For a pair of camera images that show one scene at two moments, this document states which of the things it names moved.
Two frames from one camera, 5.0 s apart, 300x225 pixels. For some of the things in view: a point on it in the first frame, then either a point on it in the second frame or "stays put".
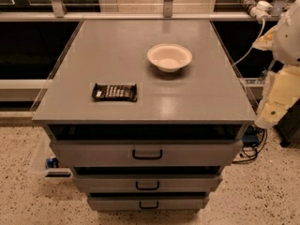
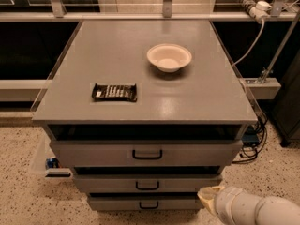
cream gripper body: (289, 38) to (223, 202)
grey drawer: (148, 183) stays put
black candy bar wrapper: (114, 92) stays put
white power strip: (259, 9) stays put
